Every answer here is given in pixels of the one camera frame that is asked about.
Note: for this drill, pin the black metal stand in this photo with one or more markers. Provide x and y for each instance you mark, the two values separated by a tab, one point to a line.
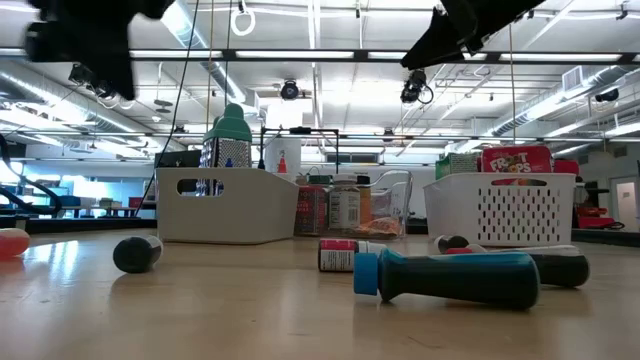
300	130

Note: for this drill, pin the red dropper bottle white cap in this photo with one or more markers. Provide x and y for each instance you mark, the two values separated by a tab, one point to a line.
337	255

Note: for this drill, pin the silver ventilation duct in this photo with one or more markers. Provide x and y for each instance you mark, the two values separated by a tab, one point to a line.
530	120

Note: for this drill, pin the blue-nozzle food colouring bottle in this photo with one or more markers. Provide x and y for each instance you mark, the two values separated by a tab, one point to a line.
229	163

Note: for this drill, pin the black overhead camera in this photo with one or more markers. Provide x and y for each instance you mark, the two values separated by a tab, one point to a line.
414	87

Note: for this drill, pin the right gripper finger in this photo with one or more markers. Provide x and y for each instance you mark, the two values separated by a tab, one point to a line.
440	42

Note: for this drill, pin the white perforated plastic basket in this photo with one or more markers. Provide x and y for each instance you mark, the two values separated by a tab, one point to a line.
500	215

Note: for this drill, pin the thin vertical rod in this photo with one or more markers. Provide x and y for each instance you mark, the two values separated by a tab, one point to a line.
512	100

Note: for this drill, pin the orange dropper bottle white cap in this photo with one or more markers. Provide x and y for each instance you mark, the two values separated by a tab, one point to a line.
12	242

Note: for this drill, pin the black dropper bottle white cap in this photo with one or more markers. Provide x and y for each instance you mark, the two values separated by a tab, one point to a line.
135	255

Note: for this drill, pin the orange-nozzle food colouring bottle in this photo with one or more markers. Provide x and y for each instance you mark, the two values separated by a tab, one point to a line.
282	165

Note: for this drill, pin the red toolbox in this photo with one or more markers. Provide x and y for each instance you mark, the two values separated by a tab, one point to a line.
595	222

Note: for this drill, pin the red Froot Loops cereal box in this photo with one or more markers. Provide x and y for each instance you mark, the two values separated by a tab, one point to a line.
517	160
566	167

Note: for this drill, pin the clear plastic bin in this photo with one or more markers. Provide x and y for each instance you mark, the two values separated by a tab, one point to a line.
395	200

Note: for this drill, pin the orange snack bag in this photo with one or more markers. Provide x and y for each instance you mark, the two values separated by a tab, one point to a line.
382	227

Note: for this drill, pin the black-lid orange spice jar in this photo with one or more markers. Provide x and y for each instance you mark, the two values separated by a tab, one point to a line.
366	200

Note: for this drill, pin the black overhead crossbeam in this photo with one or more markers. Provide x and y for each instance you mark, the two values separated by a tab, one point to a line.
230	55

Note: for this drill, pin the black ceiling camera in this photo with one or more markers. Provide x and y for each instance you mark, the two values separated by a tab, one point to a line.
290	91

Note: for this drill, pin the grey plastic bin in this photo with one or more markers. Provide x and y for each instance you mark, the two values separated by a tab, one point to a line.
250	210

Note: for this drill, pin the green small cereal box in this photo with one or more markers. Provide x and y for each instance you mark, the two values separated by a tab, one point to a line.
457	165

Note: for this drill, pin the white-lid spice jar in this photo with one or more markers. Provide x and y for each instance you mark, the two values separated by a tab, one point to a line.
344	205

